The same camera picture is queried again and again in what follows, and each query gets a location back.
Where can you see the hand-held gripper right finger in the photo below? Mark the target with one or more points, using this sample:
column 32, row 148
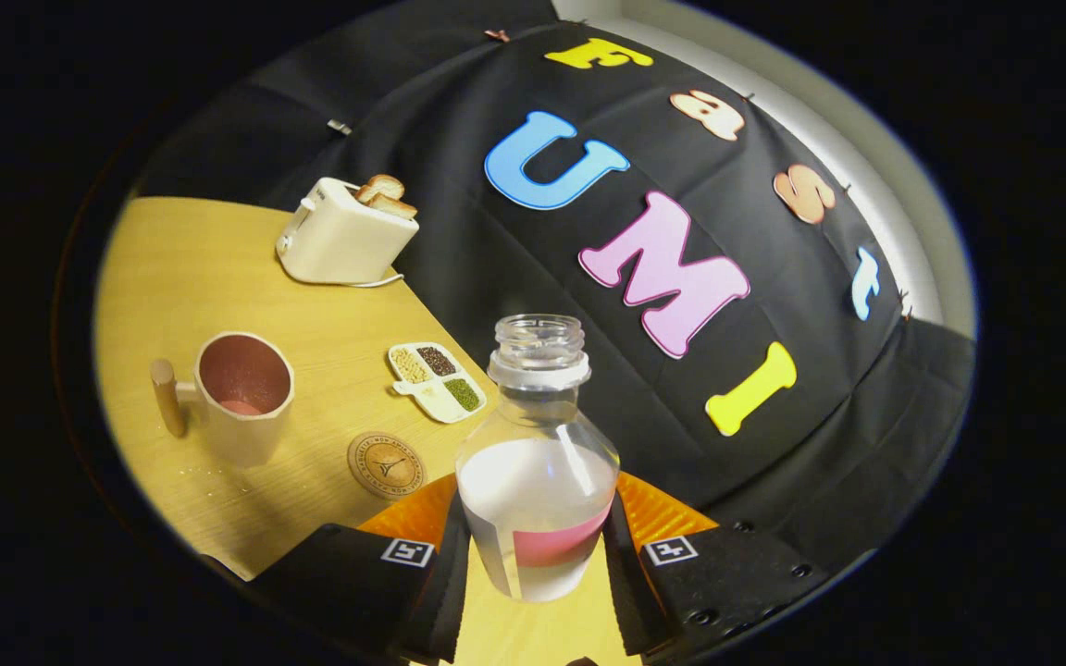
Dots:
column 624, row 592

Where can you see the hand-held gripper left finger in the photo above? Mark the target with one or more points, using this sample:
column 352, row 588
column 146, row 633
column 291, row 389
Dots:
column 452, row 592

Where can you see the clear plastic juice bottle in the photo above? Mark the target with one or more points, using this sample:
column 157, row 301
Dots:
column 538, row 490

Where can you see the round cork coaster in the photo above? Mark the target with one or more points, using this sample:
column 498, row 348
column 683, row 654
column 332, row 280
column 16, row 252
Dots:
column 385, row 465

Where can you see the white divided snack dish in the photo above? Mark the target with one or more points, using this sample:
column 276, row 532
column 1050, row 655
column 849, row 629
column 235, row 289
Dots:
column 436, row 400

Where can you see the white toaster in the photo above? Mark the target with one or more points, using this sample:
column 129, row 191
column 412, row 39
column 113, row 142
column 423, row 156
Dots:
column 343, row 245

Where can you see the toast slice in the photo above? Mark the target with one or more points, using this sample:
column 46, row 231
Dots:
column 394, row 206
column 380, row 188

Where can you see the wooden table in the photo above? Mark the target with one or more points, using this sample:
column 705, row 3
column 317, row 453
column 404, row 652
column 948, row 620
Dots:
column 218, row 250

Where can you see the silver cloth clip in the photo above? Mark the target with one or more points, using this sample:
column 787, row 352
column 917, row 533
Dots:
column 340, row 127

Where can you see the red cloth clip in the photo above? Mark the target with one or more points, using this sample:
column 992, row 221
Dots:
column 497, row 35

